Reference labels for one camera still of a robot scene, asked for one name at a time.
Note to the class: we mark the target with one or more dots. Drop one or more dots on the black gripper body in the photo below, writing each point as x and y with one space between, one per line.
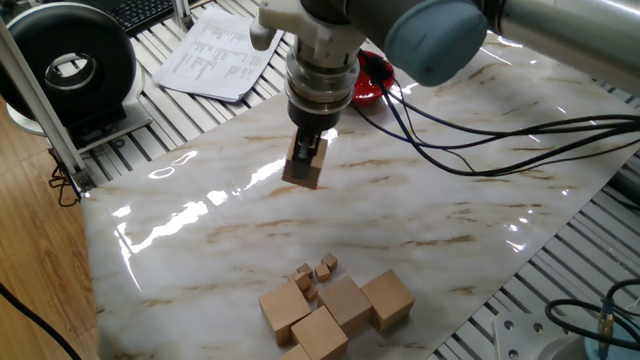
315 117

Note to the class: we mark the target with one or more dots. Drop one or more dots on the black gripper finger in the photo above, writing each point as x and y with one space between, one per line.
302 155

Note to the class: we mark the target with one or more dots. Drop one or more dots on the large wooden cube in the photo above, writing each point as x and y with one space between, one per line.
283 311
295 353
387 300
316 172
345 302
318 332

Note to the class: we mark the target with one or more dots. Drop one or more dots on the white printed paper stack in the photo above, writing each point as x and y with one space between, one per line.
215 60

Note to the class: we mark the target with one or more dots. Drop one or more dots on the red glossy bowl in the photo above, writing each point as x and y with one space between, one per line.
367 90

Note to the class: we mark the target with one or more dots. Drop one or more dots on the white marble pattern board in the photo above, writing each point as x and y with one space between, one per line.
350 225

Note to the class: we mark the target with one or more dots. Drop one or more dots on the small wooden cube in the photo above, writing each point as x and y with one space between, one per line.
329 261
310 293
322 272
305 270
301 280

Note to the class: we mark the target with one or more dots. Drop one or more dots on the short metal upright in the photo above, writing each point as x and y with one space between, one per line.
182 15

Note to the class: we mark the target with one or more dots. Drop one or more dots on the black computer keyboard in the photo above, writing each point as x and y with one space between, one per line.
140 12

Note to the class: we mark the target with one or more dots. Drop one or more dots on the white wrist mount housing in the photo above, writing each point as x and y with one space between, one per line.
280 20

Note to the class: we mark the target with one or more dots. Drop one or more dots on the aluminium frame post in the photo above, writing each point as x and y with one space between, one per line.
45 115

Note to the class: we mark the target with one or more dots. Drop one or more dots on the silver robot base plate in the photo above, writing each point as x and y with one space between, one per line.
520 335

